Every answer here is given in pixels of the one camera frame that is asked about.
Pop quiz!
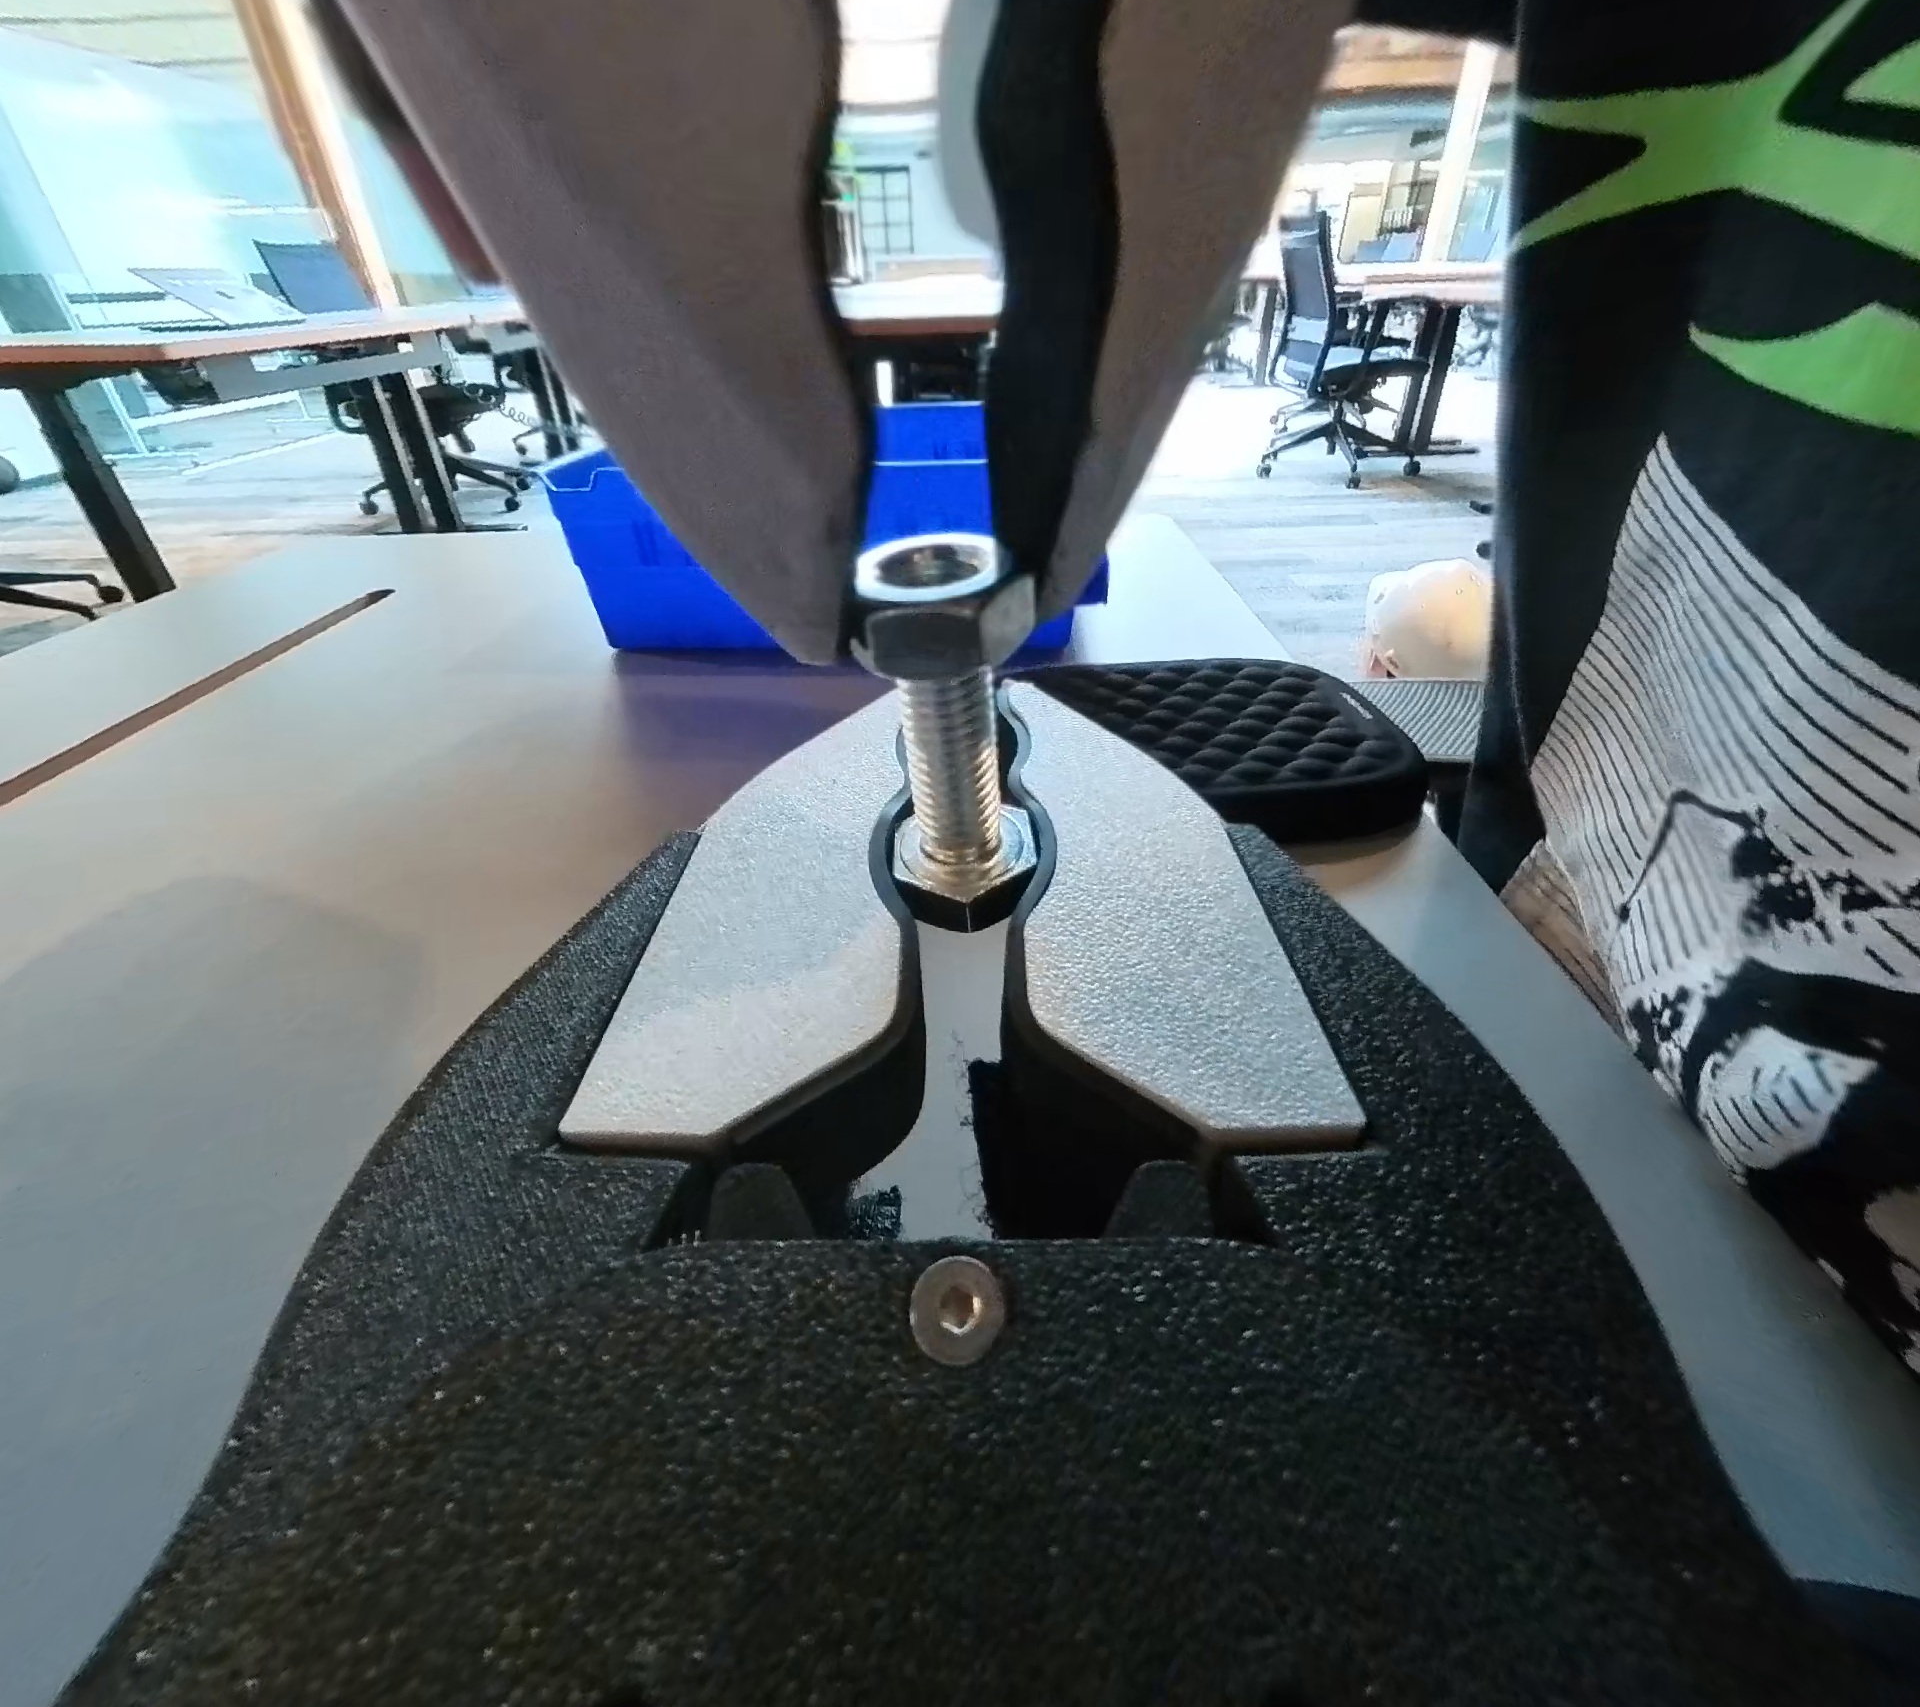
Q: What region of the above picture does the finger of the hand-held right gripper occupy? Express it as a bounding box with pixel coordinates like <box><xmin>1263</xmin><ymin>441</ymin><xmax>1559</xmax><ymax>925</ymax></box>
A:
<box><xmin>935</xmin><ymin>0</ymin><xmax>1393</xmax><ymax>621</ymax></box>
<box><xmin>207</xmin><ymin>0</ymin><xmax>881</xmax><ymax>669</ymax></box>

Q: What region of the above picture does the black swivel office chair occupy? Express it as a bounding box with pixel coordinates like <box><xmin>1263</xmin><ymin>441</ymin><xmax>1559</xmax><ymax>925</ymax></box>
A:
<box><xmin>254</xmin><ymin>239</ymin><xmax>540</xmax><ymax>519</ymax></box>
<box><xmin>0</xmin><ymin>453</ymin><xmax>130</xmax><ymax>623</ymax></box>

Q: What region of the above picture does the steel hex bolt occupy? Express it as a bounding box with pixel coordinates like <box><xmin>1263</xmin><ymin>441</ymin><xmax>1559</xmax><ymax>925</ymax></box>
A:
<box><xmin>847</xmin><ymin>531</ymin><xmax>1042</xmax><ymax>871</ymax></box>

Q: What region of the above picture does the pale rounded object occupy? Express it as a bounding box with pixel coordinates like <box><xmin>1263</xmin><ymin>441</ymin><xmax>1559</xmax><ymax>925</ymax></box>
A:
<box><xmin>1356</xmin><ymin>559</ymin><xmax>1498</xmax><ymax>683</ymax></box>

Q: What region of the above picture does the black mesh swivel chair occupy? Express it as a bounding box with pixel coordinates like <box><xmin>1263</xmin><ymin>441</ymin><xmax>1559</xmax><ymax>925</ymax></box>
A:
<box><xmin>1256</xmin><ymin>211</ymin><xmax>1439</xmax><ymax>489</ymax></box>

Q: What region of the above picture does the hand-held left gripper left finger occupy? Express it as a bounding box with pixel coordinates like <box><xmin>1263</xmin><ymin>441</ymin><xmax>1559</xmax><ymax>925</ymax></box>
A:
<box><xmin>555</xmin><ymin>699</ymin><xmax>925</xmax><ymax>1151</ymax></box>

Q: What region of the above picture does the grey open laptop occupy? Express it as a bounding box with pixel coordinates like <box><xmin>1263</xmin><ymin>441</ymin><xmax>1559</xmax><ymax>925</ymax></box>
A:
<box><xmin>126</xmin><ymin>267</ymin><xmax>311</xmax><ymax>331</ymax></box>

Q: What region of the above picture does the blue plastic bin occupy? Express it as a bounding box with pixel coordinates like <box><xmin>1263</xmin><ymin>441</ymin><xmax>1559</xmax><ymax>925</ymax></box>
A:
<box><xmin>875</xmin><ymin>401</ymin><xmax>997</xmax><ymax>467</ymax></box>
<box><xmin>540</xmin><ymin>447</ymin><xmax>1112</xmax><ymax>655</ymax></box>

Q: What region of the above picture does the person's black mesh chair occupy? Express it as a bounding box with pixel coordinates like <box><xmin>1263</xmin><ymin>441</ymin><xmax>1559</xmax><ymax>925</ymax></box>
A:
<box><xmin>1356</xmin><ymin>679</ymin><xmax>1490</xmax><ymax>767</ymax></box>

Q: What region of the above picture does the black padded chair armrest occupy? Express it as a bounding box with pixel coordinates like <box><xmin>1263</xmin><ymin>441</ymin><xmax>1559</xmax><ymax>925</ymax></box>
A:
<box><xmin>1021</xmin><ymin>659</ymin><xmax>1430</xmax><ymax>845</ymax></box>

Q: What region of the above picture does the long wooden office desk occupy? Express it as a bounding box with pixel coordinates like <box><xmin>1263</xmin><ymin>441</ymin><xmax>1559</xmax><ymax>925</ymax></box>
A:
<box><xmin>0</xmin><ymin>303</ymin><xmax>581</xmax><ymax>605</ymax></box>

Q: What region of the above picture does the person's printed black shirt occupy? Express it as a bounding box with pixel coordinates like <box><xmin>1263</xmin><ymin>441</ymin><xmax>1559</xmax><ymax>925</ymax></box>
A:
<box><xmin>1463</xmin><ymin>0</ymin><xmax>1920</xmax><ymax>1379</ymax></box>

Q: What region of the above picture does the steel hex nut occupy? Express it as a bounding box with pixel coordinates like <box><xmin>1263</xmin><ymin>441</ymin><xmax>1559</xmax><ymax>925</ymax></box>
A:
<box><xmin>893</xmin><ymin>813</ymin><xmax>1040</xmax><ymax>899</ymax></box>

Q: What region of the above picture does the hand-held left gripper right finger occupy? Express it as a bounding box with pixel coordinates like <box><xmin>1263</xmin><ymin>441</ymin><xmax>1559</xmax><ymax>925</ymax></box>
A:
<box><xmin>995</xmin><ymin>679</ymin><xmax>1371</xmax><ymax>1153</ymax></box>

